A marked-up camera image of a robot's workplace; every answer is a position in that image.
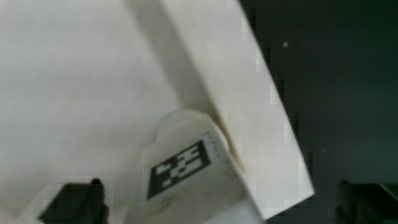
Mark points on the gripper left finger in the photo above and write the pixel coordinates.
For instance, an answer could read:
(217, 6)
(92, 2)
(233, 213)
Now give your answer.
(67, 204)

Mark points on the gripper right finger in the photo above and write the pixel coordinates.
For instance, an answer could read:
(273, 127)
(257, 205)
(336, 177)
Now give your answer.
(366, 204)

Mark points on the white square tabletop part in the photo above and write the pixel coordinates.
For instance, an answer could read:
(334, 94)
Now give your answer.
(110, 61)

